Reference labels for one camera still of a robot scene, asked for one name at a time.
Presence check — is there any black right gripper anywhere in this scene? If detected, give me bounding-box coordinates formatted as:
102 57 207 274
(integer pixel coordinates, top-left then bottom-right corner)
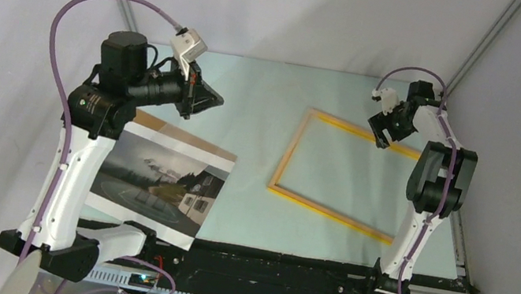
365 95 421 153

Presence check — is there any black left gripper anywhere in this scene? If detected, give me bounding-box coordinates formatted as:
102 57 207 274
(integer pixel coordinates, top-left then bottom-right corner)
124 48 229 125

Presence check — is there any yellow wooden picture frame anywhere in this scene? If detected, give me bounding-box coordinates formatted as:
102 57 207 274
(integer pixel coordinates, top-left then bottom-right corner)
267 109 420 244

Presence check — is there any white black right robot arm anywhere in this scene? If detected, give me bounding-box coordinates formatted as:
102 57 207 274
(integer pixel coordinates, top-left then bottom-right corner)
362 80 478 294

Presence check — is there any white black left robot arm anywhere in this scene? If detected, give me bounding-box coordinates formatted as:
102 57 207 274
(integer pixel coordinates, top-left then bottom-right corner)
0 31 223 282

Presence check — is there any mountain landscape photo print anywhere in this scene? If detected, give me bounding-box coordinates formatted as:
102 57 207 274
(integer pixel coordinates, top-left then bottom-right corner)
86 123 236 251

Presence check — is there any brown cardboard backing board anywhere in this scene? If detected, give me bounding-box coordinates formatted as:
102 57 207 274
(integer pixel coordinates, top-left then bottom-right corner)
131 109 237 162

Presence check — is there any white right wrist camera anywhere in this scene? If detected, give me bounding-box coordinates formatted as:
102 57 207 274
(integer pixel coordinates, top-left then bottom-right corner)
371 87 400 115

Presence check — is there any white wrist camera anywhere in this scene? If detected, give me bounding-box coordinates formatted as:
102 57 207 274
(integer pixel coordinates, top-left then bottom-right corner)
170 27 208 80
371 87 400 115

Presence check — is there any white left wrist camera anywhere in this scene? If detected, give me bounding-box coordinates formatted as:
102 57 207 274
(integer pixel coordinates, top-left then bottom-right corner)
170 27 208 80

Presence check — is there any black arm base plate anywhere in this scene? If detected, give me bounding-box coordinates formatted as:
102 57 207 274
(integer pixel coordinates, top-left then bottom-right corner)
69 213 419 294

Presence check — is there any aluminium corner post right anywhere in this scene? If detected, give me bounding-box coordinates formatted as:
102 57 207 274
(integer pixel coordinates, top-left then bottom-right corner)
439 0 521 98

